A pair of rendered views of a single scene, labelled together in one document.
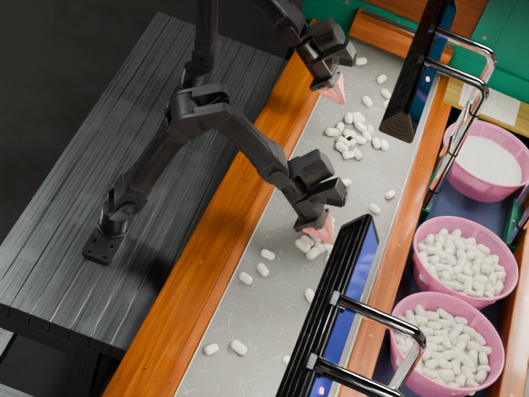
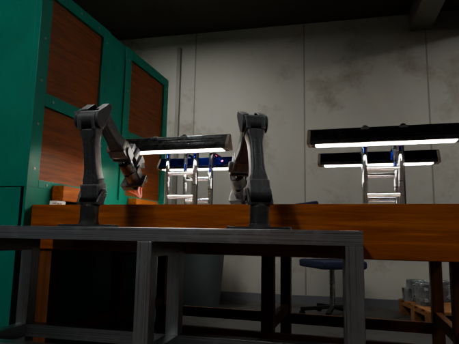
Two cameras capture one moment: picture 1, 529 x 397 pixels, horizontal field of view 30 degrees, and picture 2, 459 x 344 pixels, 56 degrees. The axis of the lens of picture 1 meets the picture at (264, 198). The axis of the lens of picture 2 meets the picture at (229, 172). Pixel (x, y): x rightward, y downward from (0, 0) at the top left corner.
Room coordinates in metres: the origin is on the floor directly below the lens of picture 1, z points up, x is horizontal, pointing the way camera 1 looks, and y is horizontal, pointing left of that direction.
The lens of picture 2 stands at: (1.36, 1.67, 0.65)
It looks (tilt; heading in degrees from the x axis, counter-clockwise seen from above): 8 degrees up; 282
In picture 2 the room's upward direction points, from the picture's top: 1 degrees clockwise
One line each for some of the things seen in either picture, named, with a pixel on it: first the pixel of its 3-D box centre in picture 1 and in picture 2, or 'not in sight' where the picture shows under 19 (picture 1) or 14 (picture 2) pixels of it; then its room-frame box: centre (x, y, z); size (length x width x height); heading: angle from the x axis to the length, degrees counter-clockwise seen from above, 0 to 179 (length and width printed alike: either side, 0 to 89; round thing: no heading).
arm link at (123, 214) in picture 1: (122, 198); (257, 196); (1.56, 0.30, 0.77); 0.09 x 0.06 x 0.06; 22
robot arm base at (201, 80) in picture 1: (193, 78); (89, 216); (2.15, 0.30, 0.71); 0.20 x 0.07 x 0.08; 179
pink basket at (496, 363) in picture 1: (439, 351); not in sight; (1.51, -0.48, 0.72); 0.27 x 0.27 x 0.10
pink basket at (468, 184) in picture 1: (482, 164); not in sight; (2.22, -0.54, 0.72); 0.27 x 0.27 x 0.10
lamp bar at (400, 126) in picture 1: (425, 55); (168, 144); (2.07, -0.24, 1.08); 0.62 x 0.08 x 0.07; 176
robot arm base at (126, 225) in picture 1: (113, 219); (259, 217); (1.55, 0.30, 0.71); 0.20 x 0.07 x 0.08; 179
